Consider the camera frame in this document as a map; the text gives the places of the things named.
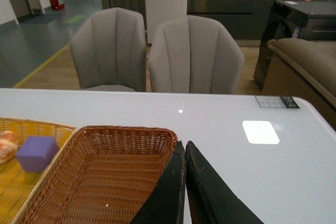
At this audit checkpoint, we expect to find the toy croissant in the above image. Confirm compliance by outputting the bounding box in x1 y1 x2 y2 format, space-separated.
1 131 19 164

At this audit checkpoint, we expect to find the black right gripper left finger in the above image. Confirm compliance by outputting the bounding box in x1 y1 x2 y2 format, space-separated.
131 141 186 223

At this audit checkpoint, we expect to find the beige sofa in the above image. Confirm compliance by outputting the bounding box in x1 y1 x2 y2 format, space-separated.
261 38 335 128

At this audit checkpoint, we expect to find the right grey upholstered chair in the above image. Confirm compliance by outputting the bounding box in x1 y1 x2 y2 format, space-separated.
149 15 245 94

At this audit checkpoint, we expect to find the grey upholstered chair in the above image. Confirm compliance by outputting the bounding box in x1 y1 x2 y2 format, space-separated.
149 15 245 94
70 7 146 92

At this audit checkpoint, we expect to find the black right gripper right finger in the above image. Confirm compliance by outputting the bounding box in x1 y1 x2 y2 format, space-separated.
186 141 262 223

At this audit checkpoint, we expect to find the black washing machine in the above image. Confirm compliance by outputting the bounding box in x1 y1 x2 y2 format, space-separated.
254 0 335 89

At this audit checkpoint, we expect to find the purple foam cube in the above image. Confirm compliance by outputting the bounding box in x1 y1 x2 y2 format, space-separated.
15 135 59 172

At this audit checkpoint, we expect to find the brown wicker basket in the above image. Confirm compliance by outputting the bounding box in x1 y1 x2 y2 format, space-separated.
14 126 177 223

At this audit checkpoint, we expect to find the table label sticker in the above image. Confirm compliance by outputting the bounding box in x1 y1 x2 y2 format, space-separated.
255 95 300 109

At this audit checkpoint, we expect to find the left grey upholstered chair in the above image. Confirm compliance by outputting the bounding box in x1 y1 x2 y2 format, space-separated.
70 7 146 92

